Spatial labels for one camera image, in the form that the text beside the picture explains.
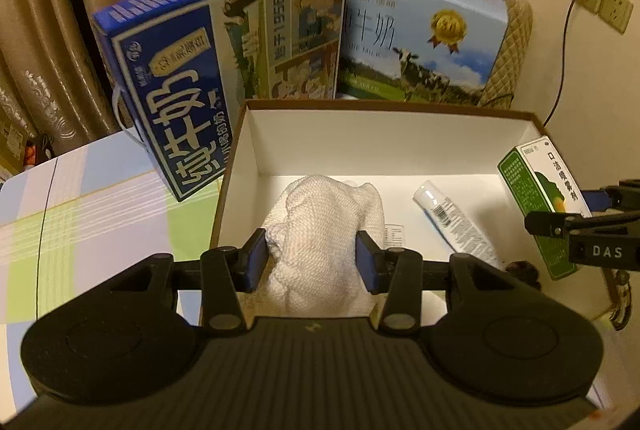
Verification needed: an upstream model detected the beige wall socket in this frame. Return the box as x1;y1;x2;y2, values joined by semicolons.
598;0;634;34

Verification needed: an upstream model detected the white cream tube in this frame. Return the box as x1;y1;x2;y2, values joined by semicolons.
413;181;504;270

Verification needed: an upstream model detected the brown hair scrunchie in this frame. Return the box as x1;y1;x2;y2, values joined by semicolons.
506;260;541;290

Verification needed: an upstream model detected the green medicine box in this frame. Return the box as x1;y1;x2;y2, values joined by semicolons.
496;135;594;282

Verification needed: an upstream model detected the light blue milk carton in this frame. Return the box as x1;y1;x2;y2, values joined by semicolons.
336;0;508;106

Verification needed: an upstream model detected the white knitted cloth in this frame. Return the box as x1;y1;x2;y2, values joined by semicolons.
241;176;385;320

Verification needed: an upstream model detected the dark blue milk carton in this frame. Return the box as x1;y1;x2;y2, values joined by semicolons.
108;0;345;200

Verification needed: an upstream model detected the plaid tablecloth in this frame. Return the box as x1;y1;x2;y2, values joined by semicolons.
1;132;221;420

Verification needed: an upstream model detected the black power cable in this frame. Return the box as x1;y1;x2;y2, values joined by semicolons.
541;0;594;130

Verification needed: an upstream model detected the brown cardboard storage box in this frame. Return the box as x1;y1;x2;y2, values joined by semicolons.
210;100;620;320

